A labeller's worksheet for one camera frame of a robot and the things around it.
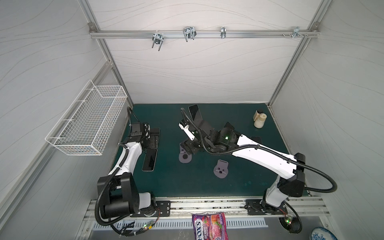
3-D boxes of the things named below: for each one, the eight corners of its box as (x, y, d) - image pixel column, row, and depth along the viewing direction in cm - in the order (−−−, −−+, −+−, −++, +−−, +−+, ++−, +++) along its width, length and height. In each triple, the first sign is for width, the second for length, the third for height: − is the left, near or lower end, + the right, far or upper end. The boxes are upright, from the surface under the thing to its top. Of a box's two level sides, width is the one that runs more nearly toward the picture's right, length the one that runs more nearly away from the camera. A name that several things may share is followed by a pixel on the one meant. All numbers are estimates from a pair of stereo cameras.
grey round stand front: (213, 178, 85) (215, 171, 77) (212, 167, 90) (214, 159, 81) (226, 178, 85) (229, 171, 77) (224, 167, 90) (227, 159, 81)
